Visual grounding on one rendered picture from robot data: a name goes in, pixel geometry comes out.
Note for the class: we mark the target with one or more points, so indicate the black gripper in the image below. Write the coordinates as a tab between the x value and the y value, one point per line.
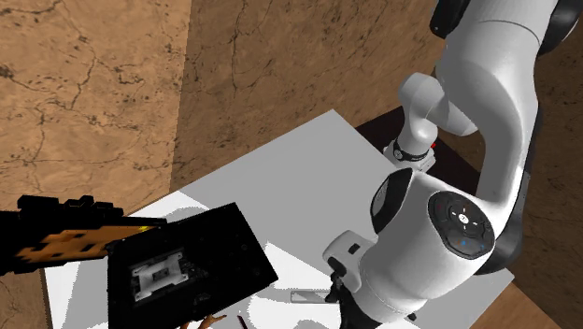
349	314

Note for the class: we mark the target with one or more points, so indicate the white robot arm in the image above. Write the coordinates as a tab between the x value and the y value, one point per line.
483	91

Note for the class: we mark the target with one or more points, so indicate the grey flat ruler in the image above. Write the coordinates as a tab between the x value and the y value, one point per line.
307	296

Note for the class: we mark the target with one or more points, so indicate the dark red pen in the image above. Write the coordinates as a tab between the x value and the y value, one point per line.
243	323

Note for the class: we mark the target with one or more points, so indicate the orange-brown branched object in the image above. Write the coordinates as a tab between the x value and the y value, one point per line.
207	322

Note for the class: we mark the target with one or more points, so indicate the black flat circuit board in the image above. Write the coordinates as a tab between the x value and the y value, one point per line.
218	255

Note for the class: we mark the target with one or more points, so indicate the dark robot stand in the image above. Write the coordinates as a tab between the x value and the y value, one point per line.
451	166

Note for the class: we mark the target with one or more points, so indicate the black and orange blocky object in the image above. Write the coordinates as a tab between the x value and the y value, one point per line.
68	241

